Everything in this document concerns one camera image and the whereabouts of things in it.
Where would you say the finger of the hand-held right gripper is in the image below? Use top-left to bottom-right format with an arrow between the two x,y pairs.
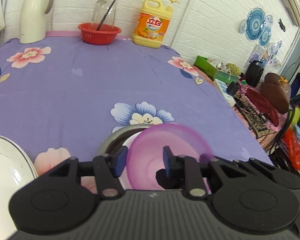
232,157 -> 278,181

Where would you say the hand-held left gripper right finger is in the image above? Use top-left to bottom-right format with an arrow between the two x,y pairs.
162,145 -> 242,198

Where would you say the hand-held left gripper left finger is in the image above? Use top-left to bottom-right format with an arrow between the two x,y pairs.
47,145 -> 129,197

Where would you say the purple plastic bowl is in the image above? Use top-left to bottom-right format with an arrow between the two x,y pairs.
126,123 -> 213,190

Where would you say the stainless steel bowl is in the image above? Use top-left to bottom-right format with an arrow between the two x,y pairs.
97,124 -> 153,157

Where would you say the white plate with blue rim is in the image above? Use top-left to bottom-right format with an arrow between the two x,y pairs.
0,134 -> 38,230

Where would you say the orange mesh bag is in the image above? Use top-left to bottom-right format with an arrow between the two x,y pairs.
282,127 -> 300,174

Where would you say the patterned blanket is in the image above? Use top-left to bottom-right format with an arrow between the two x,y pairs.
230,85 -> 288,150

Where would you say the red knitted cloth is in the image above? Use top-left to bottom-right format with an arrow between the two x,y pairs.
245,87 -> 280,127

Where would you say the brown bag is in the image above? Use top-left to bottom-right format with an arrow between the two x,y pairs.
260,72 -> 290,114

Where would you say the black power adapter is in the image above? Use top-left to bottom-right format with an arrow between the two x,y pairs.
226,82 -> 240,97

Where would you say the white box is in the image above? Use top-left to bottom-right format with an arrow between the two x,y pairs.
213,79 -> 237,107

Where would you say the black speaker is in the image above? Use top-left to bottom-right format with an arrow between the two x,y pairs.
245,60 -> 264,88

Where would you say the purple floral tablecloth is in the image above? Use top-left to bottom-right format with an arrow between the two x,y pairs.
0,30 -> 274,198

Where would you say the green box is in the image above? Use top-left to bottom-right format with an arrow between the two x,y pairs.
194,55 -> 240,82

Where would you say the yellow loofah sponge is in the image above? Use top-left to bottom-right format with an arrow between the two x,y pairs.
226,62 -> 240,75

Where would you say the red plastic basket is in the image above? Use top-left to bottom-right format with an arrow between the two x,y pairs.
77,22 -> 122,45

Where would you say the small blue paper fan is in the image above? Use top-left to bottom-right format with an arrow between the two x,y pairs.
259,25 -> 272,47

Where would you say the yellow detergent bottle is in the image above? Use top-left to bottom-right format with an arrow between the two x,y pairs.
132,0 -> 181,49

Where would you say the large blue paper fan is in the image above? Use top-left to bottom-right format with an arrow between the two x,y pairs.
245,7 -> 267,42

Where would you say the black stirring stick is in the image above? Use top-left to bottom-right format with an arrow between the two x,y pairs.
97,0 -> 122,31

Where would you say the clear glass pitcher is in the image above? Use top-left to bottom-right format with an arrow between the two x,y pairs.
91,0 -> 120,28

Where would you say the white thermos jug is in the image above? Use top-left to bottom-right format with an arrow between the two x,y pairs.
19,0 -> 55,44

